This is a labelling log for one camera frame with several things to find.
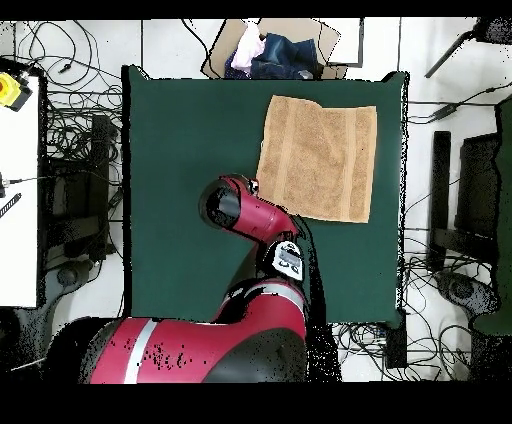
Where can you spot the tan terry towel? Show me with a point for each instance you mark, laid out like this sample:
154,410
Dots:
316,160

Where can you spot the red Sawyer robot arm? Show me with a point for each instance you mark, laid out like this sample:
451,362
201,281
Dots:
256,216

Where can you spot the dark green table cloth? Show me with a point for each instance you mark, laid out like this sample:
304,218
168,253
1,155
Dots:
180,140

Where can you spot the blue denim jeans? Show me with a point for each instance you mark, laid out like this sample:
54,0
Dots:
288,56

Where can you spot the pale pink garment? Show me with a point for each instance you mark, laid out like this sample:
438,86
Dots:
246,52

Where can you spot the brown cardboard box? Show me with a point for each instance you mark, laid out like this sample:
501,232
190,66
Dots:
320,44

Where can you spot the black rectangular box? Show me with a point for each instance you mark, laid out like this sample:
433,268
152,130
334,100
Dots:
396,344

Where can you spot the white side table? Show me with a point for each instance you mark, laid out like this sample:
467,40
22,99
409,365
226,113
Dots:
18,240

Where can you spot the dark green draped cloth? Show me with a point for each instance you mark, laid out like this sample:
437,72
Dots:
504,200

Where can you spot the yellow emergency stop button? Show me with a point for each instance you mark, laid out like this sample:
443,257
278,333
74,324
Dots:
10,90

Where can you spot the black tripod stand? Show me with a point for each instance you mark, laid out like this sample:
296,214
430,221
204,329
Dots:
496,30

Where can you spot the black chair frame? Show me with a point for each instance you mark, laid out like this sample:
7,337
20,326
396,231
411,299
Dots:
440,180
100,160

